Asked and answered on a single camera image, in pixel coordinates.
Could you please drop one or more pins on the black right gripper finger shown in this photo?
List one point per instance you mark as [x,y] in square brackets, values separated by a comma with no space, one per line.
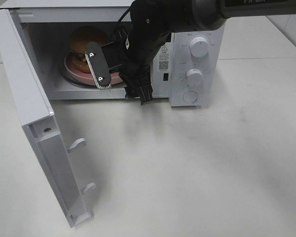
[138,86]

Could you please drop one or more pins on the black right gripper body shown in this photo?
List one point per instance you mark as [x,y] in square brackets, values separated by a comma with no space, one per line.
[138,51]

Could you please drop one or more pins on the pink round plate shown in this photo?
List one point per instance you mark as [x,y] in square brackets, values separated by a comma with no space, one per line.
[85,78]

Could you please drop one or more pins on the round white door-release button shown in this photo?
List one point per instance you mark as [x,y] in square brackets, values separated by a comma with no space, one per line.
[190,97]

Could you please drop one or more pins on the toy hamburger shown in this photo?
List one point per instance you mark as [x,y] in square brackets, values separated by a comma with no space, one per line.
[78,42]

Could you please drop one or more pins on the white microwave door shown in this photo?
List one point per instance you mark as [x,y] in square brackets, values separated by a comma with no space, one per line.
[37,117]

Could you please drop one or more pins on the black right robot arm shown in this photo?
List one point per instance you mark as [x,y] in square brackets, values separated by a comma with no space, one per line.
[154,20]

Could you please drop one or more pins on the white microwave oven body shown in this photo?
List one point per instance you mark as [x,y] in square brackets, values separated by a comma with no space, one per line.
[51,22]

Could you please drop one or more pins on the lower white microwave knob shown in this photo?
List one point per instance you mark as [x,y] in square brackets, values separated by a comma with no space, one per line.
[194,77]

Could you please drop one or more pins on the white microwave knob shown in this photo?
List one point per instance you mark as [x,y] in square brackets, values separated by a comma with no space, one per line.
[199,46]
[194,77]

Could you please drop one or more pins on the upper white microwave knob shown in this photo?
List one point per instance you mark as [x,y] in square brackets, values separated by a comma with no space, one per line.
[199,46]

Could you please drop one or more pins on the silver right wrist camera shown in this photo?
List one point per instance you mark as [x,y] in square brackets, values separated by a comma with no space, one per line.
[102,61]

